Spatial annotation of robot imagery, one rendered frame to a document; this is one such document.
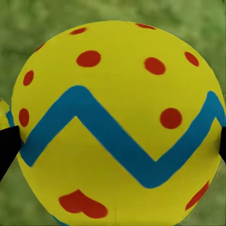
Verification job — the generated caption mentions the easter egg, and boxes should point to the easter egg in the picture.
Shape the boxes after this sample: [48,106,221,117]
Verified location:
[9,21,226,226]
[0,98,10,130]

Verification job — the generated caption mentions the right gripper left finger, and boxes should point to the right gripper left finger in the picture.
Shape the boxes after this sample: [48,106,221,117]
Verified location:
[0,126,21,182]

